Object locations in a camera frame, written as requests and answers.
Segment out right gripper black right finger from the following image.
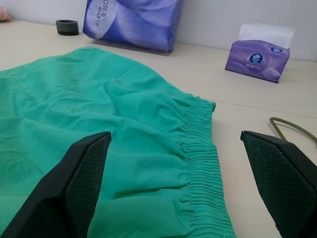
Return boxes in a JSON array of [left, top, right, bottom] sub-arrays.
[[240, 130, 317, 238]]

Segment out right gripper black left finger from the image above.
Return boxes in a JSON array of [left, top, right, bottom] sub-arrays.
[[0, 131, 111, 238]]

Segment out olive wire hanger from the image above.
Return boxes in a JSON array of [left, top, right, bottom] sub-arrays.
[[269, 117, 317, 144]]

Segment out teal green garment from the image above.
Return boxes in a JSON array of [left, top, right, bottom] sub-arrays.
[[0, 46, 236, 238]]

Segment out small purple tissue pack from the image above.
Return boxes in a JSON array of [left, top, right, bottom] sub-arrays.
[[224, 23, 297, 83]]

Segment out purple tissue multipack bag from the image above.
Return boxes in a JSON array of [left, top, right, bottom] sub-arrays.
[[82, 0, 185, 53]]

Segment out pink fluffy cloth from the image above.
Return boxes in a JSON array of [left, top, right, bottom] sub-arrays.
[[0, 6, 12, 23]]

